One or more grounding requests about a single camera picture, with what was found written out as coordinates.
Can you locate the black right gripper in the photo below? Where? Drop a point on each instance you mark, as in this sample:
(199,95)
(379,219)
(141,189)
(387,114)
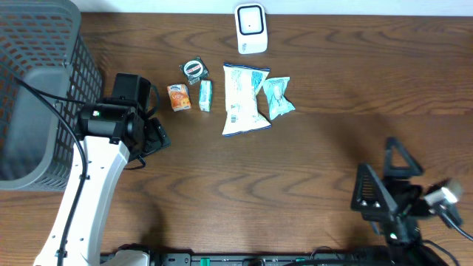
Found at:
(381,205)

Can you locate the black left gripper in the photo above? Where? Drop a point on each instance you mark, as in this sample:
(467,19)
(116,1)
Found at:
(158,137)

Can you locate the small orange juice box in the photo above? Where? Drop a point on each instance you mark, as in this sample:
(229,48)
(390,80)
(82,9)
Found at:
(179,97)

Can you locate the small teal white box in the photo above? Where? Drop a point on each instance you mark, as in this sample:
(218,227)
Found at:
(205,97)

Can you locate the dark green round-label packet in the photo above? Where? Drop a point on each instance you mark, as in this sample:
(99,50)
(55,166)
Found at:
(194,70)

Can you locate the large white snack bag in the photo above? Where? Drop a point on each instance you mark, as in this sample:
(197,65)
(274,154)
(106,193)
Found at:
(242,85)

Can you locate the teal candy wrapper packet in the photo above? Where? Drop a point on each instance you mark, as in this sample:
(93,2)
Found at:
(278,104)

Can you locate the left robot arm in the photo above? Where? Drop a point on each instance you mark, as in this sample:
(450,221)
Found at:
(108,135)

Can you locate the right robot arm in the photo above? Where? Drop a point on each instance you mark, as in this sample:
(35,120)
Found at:
(405,245)

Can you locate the white barcode scanner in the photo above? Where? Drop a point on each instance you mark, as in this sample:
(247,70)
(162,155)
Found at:
(251,28)

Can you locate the grey plastic mesh basket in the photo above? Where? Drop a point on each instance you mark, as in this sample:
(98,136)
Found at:
(41,45)

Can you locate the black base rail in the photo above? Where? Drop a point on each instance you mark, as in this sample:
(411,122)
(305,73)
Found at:
(187,259)

